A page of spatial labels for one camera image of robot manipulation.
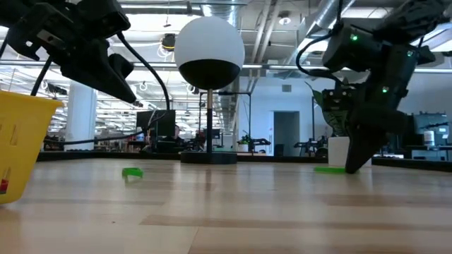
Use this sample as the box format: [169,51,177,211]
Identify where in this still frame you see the snake plant in white pot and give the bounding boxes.
[305,81,372,167]

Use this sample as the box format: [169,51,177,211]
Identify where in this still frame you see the white globe table lamp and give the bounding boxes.
[174,16,246,165]

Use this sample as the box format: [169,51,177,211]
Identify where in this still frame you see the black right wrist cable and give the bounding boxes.
[295,0,344,80]

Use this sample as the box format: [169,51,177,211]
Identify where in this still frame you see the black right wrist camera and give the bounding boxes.
[321,87,357,116]

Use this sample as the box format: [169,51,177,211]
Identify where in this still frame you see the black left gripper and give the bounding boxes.
[6,3,138,104]

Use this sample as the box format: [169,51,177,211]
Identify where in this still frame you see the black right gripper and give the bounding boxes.
[345,104,417,174]

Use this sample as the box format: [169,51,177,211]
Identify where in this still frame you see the silver ceiling duct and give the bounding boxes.
[284,0,340,66]

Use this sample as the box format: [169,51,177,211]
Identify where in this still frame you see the yellow plastic bin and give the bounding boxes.
[0,90,66,205]

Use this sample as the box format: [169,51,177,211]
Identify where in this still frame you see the black aluminium table frame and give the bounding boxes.
[37,150,452,173]

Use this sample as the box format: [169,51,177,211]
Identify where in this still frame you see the person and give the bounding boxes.
[171,123,185,146]

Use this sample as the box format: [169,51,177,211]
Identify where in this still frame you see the yellow black ceiling cable reel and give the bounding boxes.
[161,32,177,52]

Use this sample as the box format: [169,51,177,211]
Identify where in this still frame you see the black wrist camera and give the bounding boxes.
[76,0,132,40]
[321,87,357,116]

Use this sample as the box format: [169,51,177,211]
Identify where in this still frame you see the black monitor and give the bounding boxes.
[136,109,177,138]

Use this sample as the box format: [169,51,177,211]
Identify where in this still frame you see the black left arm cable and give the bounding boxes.
[30,56,53,97]
[37,32,171,146]

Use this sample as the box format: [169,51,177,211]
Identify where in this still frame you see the white room column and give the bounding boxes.
[64,83,98,152]

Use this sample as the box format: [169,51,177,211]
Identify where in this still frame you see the grey door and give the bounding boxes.
[273,110,301,157]

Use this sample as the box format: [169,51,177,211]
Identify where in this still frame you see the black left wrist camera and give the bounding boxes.
[76,0,132,40]

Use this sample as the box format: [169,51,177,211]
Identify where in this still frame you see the black metal frame stand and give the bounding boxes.
[198,90,253,153]

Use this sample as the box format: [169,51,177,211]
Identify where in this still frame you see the green rubber band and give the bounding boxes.
[313,166,347,175]
[121,167,145,179]

